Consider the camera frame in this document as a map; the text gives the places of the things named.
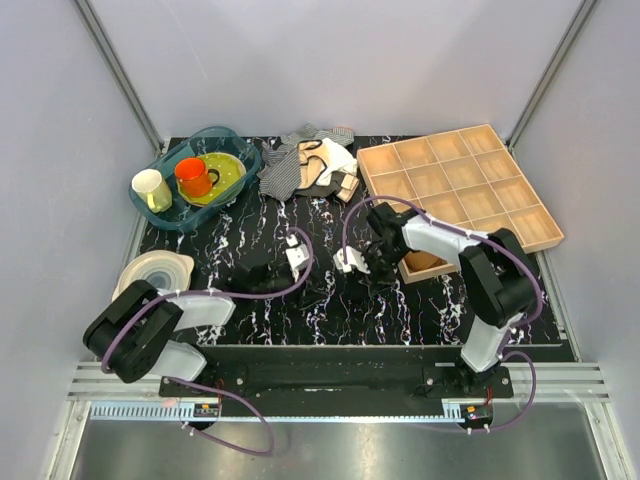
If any purple cable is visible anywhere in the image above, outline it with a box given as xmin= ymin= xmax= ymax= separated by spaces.
xmin=100 ymin=226 xmax=315 ymax=455
xmin=341 ymin=194 xmax=545 ymax=434

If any green dotted plate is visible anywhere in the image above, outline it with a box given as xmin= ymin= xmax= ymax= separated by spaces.
xmin=176 ymin=153 xmax=246 ymax=207

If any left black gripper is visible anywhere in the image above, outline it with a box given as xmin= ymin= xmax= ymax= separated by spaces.
xmin=251 ymin=268 xmax=329 ymax=309

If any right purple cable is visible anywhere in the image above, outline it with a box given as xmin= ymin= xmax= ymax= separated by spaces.
xmin=341 ymin=194 xmax=545 ymax=434

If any wooden compartment tray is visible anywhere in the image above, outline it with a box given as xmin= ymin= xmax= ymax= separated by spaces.
xmin=357 ymin=124 xmax=564 ymax=253

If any black underwear beige waistband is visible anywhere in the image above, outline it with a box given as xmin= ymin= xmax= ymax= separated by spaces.
xmin=342 ymin=278 xmax=386 ymax=303

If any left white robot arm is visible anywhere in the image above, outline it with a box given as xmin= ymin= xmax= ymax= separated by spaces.
xmin=82 ymin=261 xmax=311 ymax=396

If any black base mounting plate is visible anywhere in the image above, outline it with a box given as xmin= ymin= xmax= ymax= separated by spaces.
xmin=158 ymin=344 xmax=512 ymax=419

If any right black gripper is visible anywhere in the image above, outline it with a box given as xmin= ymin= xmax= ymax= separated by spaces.
xmin=354 ymin=243 xmax=408 ymax=296

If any orange mug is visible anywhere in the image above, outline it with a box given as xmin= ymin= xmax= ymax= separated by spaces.
xmin=174 ymin=157 xmax=220 ymax=197

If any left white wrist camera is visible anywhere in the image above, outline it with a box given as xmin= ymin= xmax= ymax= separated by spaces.
xmin=285 ymin=235 xmax=310 ymax=282

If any striped grey garment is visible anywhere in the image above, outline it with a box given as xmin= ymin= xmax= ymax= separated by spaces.
xmin=258 ymin=124 xmax=354 ymax=201

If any rolled tan underwear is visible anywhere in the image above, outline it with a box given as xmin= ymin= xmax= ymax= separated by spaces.
xmin=404 ymin=251 xmax=445 ymax=272

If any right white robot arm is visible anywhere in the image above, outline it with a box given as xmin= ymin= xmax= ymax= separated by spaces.
xmin=364 ymin=203 xmax=543 ymax=397

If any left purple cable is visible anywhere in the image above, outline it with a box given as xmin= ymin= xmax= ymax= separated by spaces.
xmin=100 ymin=226 xmax=315 ymax=455

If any beige white underwear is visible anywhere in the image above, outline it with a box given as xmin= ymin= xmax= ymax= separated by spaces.
xmin=297 ymin=138 xmax=358 ymax=190

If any pale yellow mug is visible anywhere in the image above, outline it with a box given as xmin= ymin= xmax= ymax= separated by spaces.
xmin=131 ymin=169 xmax=173 ymax=213

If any dark beige folded underwear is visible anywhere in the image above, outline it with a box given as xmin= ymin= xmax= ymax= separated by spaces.
xmin=295 ymin=172 xmax=359 ymax=203

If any blue transparent plastic basket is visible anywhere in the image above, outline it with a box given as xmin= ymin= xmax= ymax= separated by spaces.
xmin=129 ymin=126 xmax=262 ymax=233

